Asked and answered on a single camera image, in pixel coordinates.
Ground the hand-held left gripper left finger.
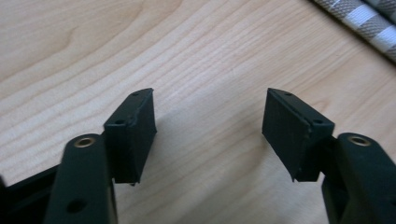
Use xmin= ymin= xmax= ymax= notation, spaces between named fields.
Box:
xmin=103 ymin=88 xmax=158 ymax=187

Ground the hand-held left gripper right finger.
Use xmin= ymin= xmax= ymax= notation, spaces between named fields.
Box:
xmin=262 ymin=88 xmax=337 ymax=183

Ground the stack of striped placemats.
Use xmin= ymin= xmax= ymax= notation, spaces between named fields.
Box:
xmin=311 ymin=0 xmax=396 ymax=64

